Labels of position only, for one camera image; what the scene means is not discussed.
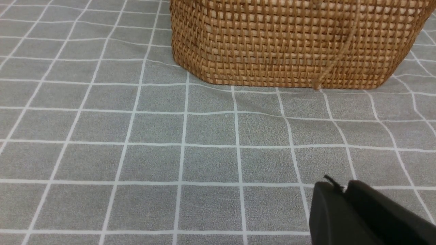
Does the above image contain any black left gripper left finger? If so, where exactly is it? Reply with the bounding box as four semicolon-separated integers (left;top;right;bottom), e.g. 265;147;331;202
309;175;383;245

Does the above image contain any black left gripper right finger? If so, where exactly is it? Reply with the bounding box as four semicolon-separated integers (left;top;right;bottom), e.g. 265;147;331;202
345;180;436;245

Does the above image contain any grey checked tablecloth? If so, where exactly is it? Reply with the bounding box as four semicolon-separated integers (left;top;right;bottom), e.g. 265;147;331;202
0;0;435;245

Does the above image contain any woven rattan basket green lining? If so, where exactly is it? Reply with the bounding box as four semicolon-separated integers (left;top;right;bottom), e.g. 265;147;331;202
169;0;436;90

